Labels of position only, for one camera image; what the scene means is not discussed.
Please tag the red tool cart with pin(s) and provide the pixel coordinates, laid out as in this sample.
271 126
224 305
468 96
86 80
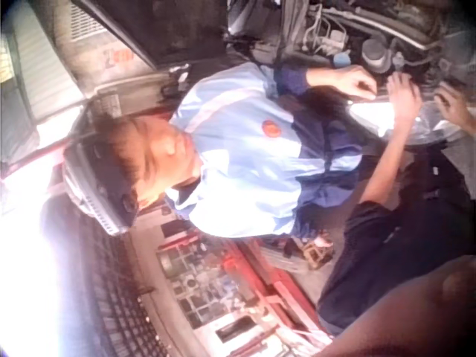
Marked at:
230 286

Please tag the black grid grille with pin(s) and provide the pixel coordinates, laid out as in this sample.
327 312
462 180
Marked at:
122 297

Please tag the white fluid reservoir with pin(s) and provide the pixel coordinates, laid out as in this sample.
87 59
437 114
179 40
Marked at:
335 38

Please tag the car engine bay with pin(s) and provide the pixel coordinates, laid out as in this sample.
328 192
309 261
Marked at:
372 26

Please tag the person's right hand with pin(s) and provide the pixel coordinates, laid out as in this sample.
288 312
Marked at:
458 108

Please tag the grey roller shutter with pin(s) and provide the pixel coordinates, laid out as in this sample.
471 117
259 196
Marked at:
41 67

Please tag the clear car headlight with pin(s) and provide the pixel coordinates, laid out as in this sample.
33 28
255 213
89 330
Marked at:
375 119

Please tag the white vented box unit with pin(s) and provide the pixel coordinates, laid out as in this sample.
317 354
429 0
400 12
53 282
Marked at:
100 33

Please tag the blue reservoir cap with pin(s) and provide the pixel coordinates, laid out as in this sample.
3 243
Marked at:
343 61

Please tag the person's left hand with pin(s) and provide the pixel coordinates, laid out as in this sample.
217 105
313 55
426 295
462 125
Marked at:
406 98

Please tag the small wooden block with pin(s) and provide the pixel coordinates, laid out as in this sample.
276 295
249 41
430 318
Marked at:
315 254

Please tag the grey round engine cap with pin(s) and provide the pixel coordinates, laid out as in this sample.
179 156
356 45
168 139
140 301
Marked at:
376 54

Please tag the person's left fingers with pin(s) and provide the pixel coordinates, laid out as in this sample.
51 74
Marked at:
399 82

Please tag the open dark car hood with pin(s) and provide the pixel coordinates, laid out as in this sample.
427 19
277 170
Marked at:
167 26

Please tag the person's right fingers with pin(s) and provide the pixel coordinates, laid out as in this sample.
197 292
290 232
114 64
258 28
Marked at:
443 97

